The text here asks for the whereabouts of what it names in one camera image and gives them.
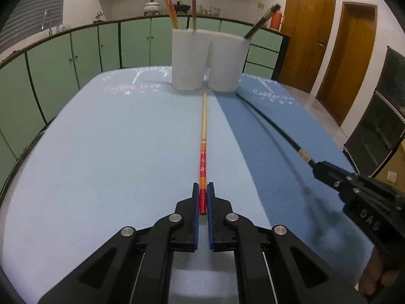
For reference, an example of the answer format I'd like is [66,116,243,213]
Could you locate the black wok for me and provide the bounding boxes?
[173,1,192,14]

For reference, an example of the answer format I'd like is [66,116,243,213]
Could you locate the red thermos flask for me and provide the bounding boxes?
[270,8,283,32]

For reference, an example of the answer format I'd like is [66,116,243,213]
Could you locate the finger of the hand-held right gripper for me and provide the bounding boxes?
[313,161,368,185]
[313,171,364,201]

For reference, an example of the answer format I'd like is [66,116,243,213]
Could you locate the white plastic cup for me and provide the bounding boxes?
[171,28,210,91]
[206,33,251,93]

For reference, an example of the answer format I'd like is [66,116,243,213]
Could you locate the cardboard box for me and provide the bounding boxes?
[376,146,405,194]

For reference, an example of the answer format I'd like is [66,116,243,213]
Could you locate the person's right hand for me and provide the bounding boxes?
[359,247,405,296]

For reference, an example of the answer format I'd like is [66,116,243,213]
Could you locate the black chopstick gold band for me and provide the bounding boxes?
[244,4,281,40]
[235,92,317,169]

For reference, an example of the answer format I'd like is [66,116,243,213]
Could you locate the grey window blinds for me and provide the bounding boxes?
[0,0,68,62]

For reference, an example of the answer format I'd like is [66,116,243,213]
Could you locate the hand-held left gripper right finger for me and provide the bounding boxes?
[206,181,369,304]

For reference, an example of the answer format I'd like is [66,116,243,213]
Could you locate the green lower kitchen cabinets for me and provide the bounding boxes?
[0,15,290,197]

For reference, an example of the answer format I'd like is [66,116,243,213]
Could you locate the dark blue printed table mat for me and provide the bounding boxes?
[215,73,375,260]

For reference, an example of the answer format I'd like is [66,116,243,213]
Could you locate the wooden door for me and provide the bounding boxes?
[278,0,336,94]
[316,2,378,125]

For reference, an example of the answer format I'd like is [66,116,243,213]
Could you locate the plain wooden chopstick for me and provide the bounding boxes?
[161,0,178,30]

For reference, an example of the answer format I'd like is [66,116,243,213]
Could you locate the white lidded pot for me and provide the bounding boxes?
[143,1,160,16]

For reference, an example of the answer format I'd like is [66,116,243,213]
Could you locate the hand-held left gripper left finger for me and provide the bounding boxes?
[37,182,200,304]

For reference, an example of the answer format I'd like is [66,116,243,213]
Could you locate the metal sink faucet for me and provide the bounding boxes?
[41,9,53,36]

